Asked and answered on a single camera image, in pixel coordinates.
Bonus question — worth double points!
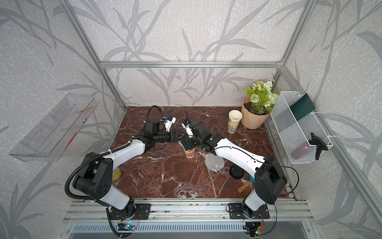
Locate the printed paper cup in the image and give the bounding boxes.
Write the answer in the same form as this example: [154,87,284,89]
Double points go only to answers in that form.
[227,110,242,134]
[178,141,196,159]

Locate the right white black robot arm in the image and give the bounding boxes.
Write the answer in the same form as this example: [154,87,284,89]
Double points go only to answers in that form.
[181,119,287,213]

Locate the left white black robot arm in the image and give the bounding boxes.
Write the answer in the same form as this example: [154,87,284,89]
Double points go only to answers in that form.
[64,116,179,215]

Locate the pink flower pot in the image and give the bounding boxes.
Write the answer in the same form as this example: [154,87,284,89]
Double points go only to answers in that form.
[241,97,270,129]

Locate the yellow green tape roll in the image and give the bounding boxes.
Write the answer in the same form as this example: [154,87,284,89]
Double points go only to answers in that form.
[112,167,121,181]

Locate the green white artificial flowers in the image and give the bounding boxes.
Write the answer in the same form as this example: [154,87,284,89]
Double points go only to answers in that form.
[244,78,279,115]

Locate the red object in basket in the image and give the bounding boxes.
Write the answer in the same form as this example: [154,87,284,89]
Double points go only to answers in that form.
[291,142,313,160]

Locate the dark green card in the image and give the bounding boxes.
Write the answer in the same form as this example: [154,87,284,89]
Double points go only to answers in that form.
[290,94,315,121]

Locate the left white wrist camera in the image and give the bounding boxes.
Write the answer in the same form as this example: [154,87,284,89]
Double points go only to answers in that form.
[163,116,176,132]

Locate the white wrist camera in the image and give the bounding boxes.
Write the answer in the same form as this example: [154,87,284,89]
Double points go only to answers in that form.
[182,119,194,138]
[163,116,176,132]

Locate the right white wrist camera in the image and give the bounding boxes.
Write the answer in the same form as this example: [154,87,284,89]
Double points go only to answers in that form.
[182,119,194,138]

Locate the blue garden fork wooden handle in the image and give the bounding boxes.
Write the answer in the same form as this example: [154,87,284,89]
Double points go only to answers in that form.
[237,176,255,194]

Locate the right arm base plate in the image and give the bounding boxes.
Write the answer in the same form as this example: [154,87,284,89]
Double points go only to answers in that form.
[226,203,270,220]

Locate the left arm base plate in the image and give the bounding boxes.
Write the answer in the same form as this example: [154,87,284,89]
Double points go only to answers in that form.
[109,204,151,221]

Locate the white wire mesh basket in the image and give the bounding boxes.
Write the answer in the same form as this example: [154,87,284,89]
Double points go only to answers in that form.
[271,91,333,164]

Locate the clear acrylic wall shelf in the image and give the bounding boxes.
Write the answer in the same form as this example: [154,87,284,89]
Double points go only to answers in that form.
[9,94,97,162]

